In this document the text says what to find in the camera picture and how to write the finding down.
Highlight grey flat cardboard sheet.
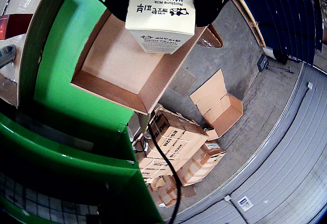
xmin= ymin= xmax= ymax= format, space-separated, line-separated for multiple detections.
xmin=168 ymin=68 xmax=197 ymax=97

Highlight printed brown carton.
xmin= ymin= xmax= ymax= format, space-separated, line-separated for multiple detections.
xmin=132 ymin=109 xmax=209 ymax=179

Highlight small brown carton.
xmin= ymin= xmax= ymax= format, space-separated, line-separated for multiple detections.
xmin=148 ymin=175 xmax=197 ymax=208

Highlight green metal shelf rack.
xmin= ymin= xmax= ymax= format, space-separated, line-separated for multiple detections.
xmin=0 ymin=101 xmax=164 ymax=224

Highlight dark red carton box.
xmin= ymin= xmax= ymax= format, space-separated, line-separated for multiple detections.
xmin=0 ymin=14 xmax=34 ymax=40

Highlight white door label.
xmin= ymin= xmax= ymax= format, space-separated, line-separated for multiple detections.
xmin=237 ymin=195 xmax=254 ymax=212

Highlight white bottle translucent cap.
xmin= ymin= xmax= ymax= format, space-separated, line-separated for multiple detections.
xmin=0 ymin=44 xmax=17 ymax=69

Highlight brown taped carton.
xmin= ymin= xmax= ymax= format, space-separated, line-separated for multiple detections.
xmin=176 ymin=142 xmax=227 ymax=186

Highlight grey roller shutter door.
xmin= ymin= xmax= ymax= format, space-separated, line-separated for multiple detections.
xmin=163 ymin=63 xmax=327 ymax=224

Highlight wooden pallet frame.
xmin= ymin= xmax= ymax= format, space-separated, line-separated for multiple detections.
xmin=233 ymin=0 xmax=266 ymax=48

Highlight shallow cardboard tray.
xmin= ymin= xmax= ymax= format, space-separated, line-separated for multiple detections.
xmin=0 ymin=0 xmax=49 ymax=109

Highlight black hanging power cable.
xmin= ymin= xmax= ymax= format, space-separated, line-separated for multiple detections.
xmin=147 ymin=121 xmax=182 ymax=224

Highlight divided cardboard box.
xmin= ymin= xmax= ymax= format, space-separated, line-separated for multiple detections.
xmin=71 ymin=0 xmax=223 ymax=115

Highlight cow print hand cream box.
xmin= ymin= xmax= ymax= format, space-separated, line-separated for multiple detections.
xmin=124 ymin=0 xmax=199 ymax=55

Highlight open flattened cardboard carton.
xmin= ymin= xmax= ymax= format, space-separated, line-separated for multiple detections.
xmin=189 ymin=68 xmax=244 ymax=140

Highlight dark blue plastic pallets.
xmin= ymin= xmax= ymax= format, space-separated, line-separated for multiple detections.
xmin=240 ymin=0 xmax=324 ymax=66

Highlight small black floor device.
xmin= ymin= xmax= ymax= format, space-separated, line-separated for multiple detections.
xmin=257 ymin=54 xmax=294 ymax=74

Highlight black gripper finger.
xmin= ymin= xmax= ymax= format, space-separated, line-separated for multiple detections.
xmin=38 ymin=0 xmax=132 ymax=23
xmin=194 ymin=0 xmax=284 ymax=28

